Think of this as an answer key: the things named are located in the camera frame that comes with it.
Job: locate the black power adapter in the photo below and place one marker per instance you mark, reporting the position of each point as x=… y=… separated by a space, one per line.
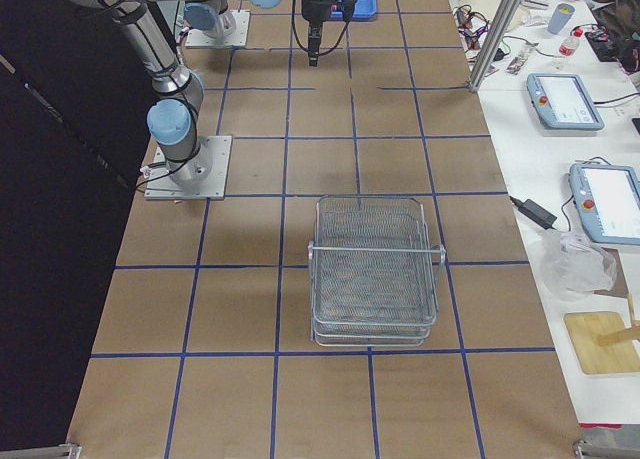
x=536 y=213

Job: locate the wooden board stand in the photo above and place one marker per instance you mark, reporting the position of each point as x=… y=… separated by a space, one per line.
x=603 y=343

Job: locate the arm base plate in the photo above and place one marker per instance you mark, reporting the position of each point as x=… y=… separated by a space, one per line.
x=203 y=177
x=208 y=29

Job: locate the person at desk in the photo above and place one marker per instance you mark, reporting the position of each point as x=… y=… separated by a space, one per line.
x=620 y=18

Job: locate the teach pendant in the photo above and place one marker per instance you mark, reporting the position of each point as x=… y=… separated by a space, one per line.
x=607 y=202
x=562 y=102

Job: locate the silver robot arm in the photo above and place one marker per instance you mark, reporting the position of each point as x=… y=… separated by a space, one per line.
x=222 y=5
x=173 y=120

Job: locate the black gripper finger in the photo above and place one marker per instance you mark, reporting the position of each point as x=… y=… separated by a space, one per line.
x=313 y=43

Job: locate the plastic water bottle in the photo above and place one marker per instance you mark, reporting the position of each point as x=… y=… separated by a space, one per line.
x=570 y=44

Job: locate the upper teach pendant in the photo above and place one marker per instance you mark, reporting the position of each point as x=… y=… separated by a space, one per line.
x=562 y=102

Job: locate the blue cup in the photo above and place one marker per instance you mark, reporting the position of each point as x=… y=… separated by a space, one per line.
x=560 y=17

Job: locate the clear plastic bag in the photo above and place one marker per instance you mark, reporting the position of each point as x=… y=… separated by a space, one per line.
x=573 y=264

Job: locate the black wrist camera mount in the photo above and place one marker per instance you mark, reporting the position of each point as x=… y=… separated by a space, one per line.
x=345 y=8

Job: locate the silver wire mesh shelf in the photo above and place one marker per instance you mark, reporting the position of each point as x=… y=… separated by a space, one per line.
x=372 y=272

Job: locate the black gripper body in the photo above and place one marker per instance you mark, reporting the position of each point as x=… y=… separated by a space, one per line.
x=313 y=4

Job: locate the lower teach pendant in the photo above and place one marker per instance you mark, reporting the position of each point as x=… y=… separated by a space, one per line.
x=607 y=202

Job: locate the blue plastic tray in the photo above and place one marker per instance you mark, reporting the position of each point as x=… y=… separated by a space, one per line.
x=365 y=10

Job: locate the aluminium frame post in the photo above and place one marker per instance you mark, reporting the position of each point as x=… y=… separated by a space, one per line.
x=504 y=14

